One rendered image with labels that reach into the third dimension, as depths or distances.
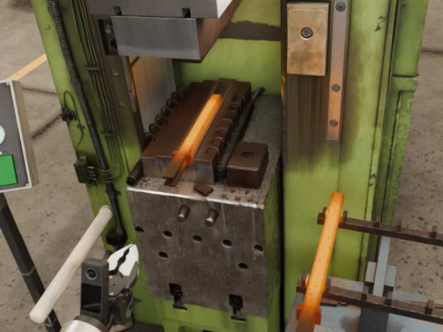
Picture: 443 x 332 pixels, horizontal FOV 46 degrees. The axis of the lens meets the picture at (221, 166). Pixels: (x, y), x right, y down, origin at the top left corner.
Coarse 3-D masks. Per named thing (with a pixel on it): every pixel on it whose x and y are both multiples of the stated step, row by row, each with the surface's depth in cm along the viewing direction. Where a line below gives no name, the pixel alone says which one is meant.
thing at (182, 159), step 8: (216, 96) 155; (208, 104) 152; (216, 104) 153; (208, 112) 149; (200, 120) 145; (208, 120) 147; (192, 128) 142; (200, 128) 142; (192, 136) 139; (184, 144) 136; (192, 144) 136; (176, 152) 133; (184, 152) 133; (176, 160) 130; (184, 160) 131; (168, 168) 128; (176, 168) 128; (184, 168) 132; (168, 176) 126; (176, 176) 129; (168, 184) 127
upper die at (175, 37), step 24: (240, 0) 142; (120, 24) 116; (144, 24) 114; (168, 24) 113; (192, 24) 111; (216, 24) 124; (120, 48) 120; (144, 48) 118; (168, 48) 116; (192, 48) 115
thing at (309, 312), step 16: (336, 192) 126; (336, 208) 121; (336, 224) 117; (320, 240) 113; (320, 256) 110; (320, 272) 106; (320, 288) 103; (304, 304) 99; (304, 320) 96; (320, 320) 100
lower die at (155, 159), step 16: (208, 80) 168; (224, 80) 165; (192, 96) 162; (208, 96) 157; (224, 96) 157; (176, 112) 155; (192, 112) 153; (224, 112) 151; (176, 128) 146; (208, 128) 143; (160, 144) 142; (176, 144) 140; (208, 144) 138; (144, 160) 139; (160, 160) 137; (192, 160) 134; (208, 160) 133; (160, 176) 141; (192, 176) 137; (208, 176) 136
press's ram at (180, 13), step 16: (96, 0) 114; (112, 0) 113; (128, 0) 112; (144, 0) 111; (160, 0) 110; (176, 0) 109; (192, 0) 108; (208, 0) 107; (224, 0) 111; (160, 16) 112; (176, 16) 111; (192, 16) 110; (208, 16) 109
